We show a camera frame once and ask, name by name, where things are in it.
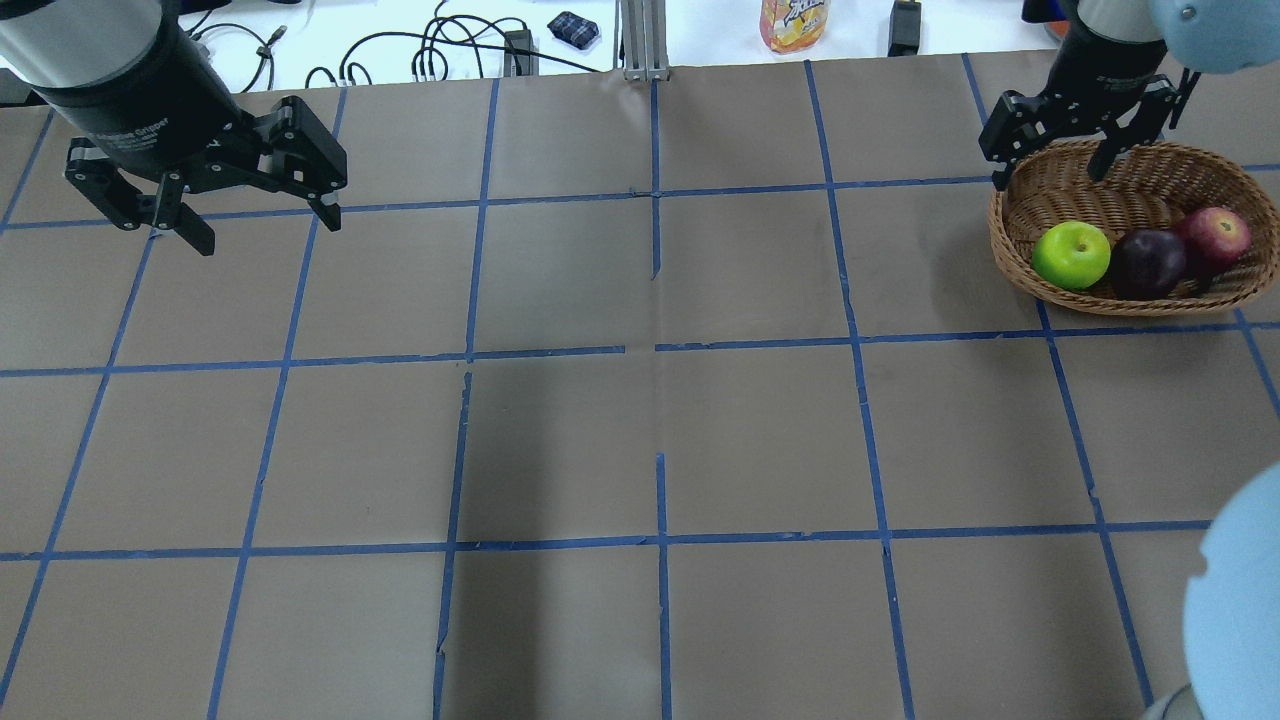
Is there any green apple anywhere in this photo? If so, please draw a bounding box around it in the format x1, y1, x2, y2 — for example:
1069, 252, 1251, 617
1030, 220, 1112, 291

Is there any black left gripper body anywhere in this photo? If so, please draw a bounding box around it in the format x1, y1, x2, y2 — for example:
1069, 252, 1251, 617
35, 26, 261, 193

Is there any red yellow apple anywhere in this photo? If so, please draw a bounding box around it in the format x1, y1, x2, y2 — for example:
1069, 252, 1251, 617
1172, 206, 1252, 281

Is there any wicker basket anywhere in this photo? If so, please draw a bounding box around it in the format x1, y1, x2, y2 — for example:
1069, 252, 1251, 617
987, 140, 1279, 316

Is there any dark red apple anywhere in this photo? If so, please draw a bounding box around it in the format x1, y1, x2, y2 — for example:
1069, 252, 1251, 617
1107, 229, 1187, 301

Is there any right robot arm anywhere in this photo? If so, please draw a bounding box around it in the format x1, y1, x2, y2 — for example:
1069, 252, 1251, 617
978, 1, 1277, 719

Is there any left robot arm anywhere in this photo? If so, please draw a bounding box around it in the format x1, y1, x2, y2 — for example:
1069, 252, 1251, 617
1, 1, 348, 256

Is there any aluminium frame post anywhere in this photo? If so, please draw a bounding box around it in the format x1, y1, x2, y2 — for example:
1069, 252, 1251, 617
614, 0, 669, 82

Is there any black computer mouse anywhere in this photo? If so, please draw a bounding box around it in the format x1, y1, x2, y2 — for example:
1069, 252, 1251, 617
547, 12, 602, 50

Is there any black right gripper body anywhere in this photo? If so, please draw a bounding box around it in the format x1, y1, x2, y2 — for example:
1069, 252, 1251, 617
1039, 26, 1172, 136

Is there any black power adapter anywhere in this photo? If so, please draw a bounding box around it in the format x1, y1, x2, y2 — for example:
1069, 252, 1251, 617
886, 0, 922, 56

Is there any yellow drink bottle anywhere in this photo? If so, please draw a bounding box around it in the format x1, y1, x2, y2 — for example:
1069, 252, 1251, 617
759, 0, 829, 54

